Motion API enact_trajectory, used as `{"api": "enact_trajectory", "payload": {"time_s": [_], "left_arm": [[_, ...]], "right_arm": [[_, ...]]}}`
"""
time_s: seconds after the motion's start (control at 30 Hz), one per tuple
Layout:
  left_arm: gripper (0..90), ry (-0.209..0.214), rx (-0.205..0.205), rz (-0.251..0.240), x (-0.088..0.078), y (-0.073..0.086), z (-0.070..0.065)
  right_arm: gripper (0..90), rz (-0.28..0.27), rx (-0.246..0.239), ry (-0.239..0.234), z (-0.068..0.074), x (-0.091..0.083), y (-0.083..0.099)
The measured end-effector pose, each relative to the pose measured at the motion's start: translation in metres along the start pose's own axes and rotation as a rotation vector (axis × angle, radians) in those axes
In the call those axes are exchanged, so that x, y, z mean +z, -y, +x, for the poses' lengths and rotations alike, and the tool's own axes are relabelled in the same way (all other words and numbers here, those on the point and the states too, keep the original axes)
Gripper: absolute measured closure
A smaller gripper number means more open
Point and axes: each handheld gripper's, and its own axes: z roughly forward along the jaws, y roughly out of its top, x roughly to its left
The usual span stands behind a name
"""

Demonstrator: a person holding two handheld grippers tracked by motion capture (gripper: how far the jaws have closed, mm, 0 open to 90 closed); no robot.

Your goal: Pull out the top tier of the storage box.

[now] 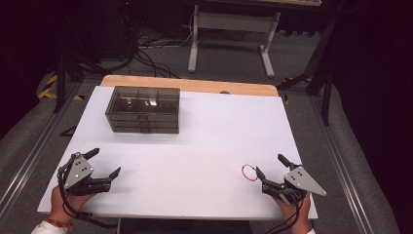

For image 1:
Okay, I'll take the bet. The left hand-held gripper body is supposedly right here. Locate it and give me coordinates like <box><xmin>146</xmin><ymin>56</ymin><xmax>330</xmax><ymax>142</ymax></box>
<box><xmin>57</xmin><ymin>152</ymin><xmax>113</xmax><ymax>197</ymax></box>

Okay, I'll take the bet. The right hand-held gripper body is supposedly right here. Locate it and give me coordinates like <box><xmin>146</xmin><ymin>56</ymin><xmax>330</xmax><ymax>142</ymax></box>
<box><xmin>261</xmin><ymin>165</ymin><xmax>327</xmax><ymax>206</ymax></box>

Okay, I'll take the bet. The red thin bracelet ring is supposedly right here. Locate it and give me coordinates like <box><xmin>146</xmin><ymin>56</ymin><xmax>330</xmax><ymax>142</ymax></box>
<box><xmin>241</xmin><ymin>163</ymin><xmax>260</xmax><ymax>182</ymax></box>

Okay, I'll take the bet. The smoky clear drawer organizer box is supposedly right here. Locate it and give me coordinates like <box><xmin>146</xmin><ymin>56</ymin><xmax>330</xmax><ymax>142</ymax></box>
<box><xmin>104</xmin><ymin>85</ymin><xmax>181</xmax><ymax>135</ymax></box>

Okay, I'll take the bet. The person's right hand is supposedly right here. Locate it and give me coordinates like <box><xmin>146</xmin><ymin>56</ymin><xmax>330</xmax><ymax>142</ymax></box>
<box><xmin>273</xmin><ymin>191</ymin><xmax>313</xmax><ymax>234</ymax></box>

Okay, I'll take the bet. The person's left hand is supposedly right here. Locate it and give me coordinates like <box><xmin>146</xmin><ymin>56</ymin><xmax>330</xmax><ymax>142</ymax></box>
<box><xmin>48</xmin><ymin>184</ymin><xmax>95</xmax><ymax>225</ymax></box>

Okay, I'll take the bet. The person's left white sleeve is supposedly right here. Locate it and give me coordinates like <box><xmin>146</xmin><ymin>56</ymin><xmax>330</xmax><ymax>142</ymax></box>
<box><xmin>30</xmin><ymin>220</ymin><xmax>71</xmax><ymax>234</ymax></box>

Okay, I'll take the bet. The white board sheet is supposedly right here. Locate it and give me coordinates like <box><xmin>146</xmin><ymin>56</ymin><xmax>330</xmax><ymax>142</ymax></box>
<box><xmin>36</xmin><ymin>85</ymin><xmax>319</xmax><ymax>221</ymax></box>

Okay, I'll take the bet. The yellow black floor tape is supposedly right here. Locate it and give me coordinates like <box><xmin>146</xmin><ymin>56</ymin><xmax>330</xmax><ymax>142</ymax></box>
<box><xmin>37</xmin><ymin>73</ymin><xmax>86</xmax><ymax>102</ymax></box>

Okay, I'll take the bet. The black metal stand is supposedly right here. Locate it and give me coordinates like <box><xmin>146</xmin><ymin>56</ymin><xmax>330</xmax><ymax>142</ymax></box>
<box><xmin>53</xmin><ymin>0</ymin><xmax>110</xmax><ymax>115</ymax></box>
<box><xmin>277</xmin><ymin>9</ymin><xmax>340</xmax><ymax>127</ymax></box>

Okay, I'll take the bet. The person's dark clothing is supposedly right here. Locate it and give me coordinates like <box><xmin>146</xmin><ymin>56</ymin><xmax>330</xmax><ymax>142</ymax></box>
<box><xmin>119</xmin><ymin>217</ymin><xmax>253</xmax><ymax>234</ymax></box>

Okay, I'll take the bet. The wooden table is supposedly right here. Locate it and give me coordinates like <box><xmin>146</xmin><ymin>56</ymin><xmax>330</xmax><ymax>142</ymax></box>
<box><xmin>100</xmin><ymin>74</ymin><xmax>280</xmax><ymax>98</ymax></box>

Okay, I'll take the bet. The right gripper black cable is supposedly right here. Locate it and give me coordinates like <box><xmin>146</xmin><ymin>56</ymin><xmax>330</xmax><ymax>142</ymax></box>
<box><xmin>264</xmin><ymin>191</ymin><xmax>307</xmax><ymax>234</ymax></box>

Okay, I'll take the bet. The grey metal floor rail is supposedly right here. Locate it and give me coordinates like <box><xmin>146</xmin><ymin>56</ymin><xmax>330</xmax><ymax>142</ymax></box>
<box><xmin>0</xmin><ymin>82</ymin><xmax>83</xmax><ymax>216</ymax></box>
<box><xmin>308</xmin><ymin>96</ymin><xmax>375</xmax><ymax>234</ymax></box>

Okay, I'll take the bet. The red beaded wrist bracelet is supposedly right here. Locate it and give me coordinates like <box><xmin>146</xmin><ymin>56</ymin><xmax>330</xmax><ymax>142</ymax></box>
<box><xmin>45</xmin><ymin>217</ymin><xmax>74</xmax><ymax>232</ymax></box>

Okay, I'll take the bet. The bundle of black floor cables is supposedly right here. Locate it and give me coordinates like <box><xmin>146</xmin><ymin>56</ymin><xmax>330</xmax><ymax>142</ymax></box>
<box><xmin>121</xmin><ymin>22</ymin><xmax>196</xmax><ymax>80</ymax></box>

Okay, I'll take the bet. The white metal desk frame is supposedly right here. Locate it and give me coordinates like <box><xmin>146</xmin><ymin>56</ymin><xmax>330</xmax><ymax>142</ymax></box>
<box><xmin>187</xmin><ymin>3</ymin><xmax>282</xmax><ymax>79</ymax></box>

